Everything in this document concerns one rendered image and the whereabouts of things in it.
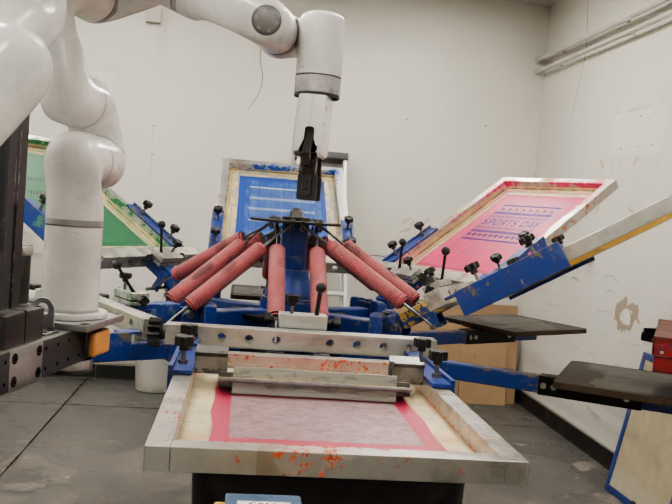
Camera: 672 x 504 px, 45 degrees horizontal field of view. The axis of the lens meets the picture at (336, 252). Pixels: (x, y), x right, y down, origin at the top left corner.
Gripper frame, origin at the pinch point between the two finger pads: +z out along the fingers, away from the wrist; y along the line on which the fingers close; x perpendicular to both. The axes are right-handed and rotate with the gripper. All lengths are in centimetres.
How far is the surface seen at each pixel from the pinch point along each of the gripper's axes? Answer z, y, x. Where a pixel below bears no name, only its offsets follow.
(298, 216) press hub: 6, -125, -21
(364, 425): 42.9, -17.1, 11.6
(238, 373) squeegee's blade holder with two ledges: 39, -31, -16
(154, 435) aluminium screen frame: 39.5, 14.5, -18.5
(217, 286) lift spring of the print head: 29, -100, -39
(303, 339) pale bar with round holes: 36, -66, -8
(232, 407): 43.0, -19.9, -14.4
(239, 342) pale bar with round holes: 38, -63, -23
